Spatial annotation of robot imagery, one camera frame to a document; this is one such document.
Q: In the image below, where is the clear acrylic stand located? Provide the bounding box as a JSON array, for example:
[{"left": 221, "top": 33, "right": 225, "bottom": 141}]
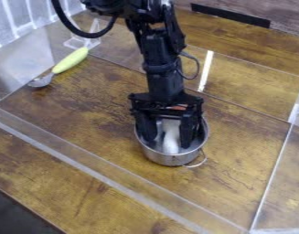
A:
[{"left": 64, "top": 19, "right": 102, "bottom": 49}]

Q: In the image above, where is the black strip on table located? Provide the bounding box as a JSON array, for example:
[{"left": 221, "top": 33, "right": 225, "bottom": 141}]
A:
[{"left": 191, "top": 3, "right": 271, "bottom": 28}]

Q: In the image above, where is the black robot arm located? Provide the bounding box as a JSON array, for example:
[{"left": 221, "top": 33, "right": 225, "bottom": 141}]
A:
[{"left": 80, "top": 0, "right": 203, "bottom": 148}]

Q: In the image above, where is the black cable loop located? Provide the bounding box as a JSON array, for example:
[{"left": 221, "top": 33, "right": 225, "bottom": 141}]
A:
[{"left": 174, "top": 50, "right": 202, "bottom": 81}]

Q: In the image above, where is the white red toy mushroom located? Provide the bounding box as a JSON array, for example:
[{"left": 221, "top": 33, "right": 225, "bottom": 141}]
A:
[{"left": 160, "top": 103, "right": 190, "bottom": 154}]

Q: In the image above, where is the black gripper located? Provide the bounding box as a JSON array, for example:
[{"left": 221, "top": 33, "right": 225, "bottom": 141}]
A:
[{"left": 128, "top": 71, "right": 205, "bottom": 149}]

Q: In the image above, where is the silver metal pot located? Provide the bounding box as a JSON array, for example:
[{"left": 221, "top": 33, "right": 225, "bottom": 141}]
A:
[{"left": 135, "top": 119, "right": 209, "bottom": 166}]

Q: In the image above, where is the green handled metal spoon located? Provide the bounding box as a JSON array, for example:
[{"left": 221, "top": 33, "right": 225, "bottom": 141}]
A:
[{"left": 28, "top": 47, "right": 88, "bottom": 88}]

